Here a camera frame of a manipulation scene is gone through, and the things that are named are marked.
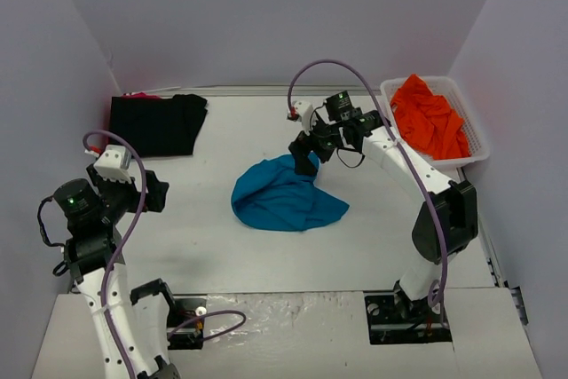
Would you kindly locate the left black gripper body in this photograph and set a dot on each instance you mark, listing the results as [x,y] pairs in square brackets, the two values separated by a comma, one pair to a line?
[134,193]

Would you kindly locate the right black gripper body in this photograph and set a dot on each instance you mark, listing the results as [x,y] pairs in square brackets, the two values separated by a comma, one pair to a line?
[311,142]

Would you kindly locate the blue t shirt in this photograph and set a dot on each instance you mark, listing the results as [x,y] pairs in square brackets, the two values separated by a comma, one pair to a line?
[270,196]

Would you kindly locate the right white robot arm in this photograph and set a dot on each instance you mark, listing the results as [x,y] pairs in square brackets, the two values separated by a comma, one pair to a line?
[447,218]

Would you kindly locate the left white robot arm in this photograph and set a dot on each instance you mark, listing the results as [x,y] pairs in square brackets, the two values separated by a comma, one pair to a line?
[131,324]

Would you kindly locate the folded black t shirt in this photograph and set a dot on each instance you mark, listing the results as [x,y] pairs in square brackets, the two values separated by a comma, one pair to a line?
[159,128]

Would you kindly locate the folded pink t shirt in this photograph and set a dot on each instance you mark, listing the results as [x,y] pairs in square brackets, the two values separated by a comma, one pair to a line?
[140,95]

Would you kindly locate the orange t shirt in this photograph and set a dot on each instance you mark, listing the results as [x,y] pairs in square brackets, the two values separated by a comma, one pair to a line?
[427,122]

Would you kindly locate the white plastic basket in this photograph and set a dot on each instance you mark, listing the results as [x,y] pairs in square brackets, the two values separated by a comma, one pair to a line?
[448,88]

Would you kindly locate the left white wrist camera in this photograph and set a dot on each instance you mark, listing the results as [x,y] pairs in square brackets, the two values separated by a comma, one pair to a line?
[113,164]

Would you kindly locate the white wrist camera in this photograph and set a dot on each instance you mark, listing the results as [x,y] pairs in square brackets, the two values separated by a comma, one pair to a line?
[113,164]
[302,111]

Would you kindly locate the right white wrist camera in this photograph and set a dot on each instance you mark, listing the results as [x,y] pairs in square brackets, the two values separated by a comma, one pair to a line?
[302,111]

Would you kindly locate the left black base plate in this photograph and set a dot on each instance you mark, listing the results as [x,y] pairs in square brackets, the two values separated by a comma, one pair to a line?
[190,337]

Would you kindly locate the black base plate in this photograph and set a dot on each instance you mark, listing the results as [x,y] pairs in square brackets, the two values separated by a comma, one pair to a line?
[190,337]
[391,321]

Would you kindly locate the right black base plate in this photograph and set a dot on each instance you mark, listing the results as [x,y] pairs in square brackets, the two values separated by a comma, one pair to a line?
[391,321]

